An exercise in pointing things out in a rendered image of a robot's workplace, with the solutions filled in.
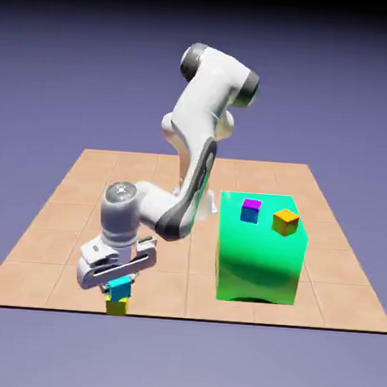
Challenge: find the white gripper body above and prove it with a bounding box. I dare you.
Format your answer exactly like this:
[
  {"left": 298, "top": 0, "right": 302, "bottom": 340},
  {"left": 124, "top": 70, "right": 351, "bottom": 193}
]
[{"left": 75, "top": 231, "right": 160, "bottom": 295}]

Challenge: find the small purple cube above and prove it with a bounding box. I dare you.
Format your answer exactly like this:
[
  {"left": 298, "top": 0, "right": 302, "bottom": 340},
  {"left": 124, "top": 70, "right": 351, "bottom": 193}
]
[{"left": 239, "top": 198, "right": 263, "bottom": 225}]

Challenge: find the small yellow cube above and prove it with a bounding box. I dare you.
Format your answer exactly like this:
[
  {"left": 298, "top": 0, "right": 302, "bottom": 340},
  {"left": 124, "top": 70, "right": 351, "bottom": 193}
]
[{"left": 105, "top": 298, "right": 129, "bottom": 317}]

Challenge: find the large green box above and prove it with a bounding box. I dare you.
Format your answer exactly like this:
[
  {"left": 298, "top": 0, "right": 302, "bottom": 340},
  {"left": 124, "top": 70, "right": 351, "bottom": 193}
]
[{"left": 212, "top": 190, "right": 312, "bottom": 307}]

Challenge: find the small orange cube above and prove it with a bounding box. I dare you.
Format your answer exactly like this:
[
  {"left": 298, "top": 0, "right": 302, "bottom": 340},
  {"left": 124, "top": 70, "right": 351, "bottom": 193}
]
[{"left": 270, "top": 207, "right": 301, "bottom": 239}]

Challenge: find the small cyan cube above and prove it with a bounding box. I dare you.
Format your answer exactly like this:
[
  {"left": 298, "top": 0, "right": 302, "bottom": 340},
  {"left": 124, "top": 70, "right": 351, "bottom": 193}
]
[{"left": 106, "top": 275, "right": 133, "bottom": 303}]

